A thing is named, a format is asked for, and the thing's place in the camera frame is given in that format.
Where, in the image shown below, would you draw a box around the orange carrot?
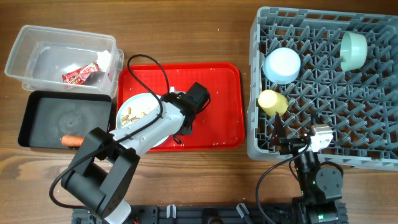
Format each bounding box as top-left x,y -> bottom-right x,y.
61,135 -> 84,147

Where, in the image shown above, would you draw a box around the black rectangular tray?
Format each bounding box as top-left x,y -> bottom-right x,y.
17,91 -> 112,150

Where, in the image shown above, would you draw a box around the red candy wrapper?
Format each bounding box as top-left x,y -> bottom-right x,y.
62,62 -> 100,85

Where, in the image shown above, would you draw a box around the peanut shell scraps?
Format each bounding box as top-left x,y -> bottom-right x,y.
119,106 -> 152,126

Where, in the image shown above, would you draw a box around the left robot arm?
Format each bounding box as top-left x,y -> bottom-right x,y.
57,83 -> 210,223

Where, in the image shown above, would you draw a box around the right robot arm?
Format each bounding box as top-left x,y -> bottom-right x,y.
271,114 -> 343,223

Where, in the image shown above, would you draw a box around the light blue bowl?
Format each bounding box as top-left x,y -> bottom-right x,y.
262,47 -> 301,85

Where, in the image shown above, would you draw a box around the grey dishwasher rack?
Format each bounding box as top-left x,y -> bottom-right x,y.
247,7 -> 397,171

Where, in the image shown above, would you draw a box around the mint green bowl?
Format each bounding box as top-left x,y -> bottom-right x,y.
340,32 -> 368,72

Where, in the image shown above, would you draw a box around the yellow plastic cup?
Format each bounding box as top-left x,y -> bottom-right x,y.
257,90 -> 289,116

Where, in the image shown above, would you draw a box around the red serving tray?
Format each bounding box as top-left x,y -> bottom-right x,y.
117,62 -> 245,152

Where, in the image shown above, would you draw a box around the white tissue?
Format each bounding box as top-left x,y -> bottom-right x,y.
96,50 -> 112,72

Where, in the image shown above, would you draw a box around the light blue plate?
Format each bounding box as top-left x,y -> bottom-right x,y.
111,93 -> 174,154

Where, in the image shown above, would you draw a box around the clear plastic bin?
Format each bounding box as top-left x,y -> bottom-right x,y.
4,26 -> 124,98

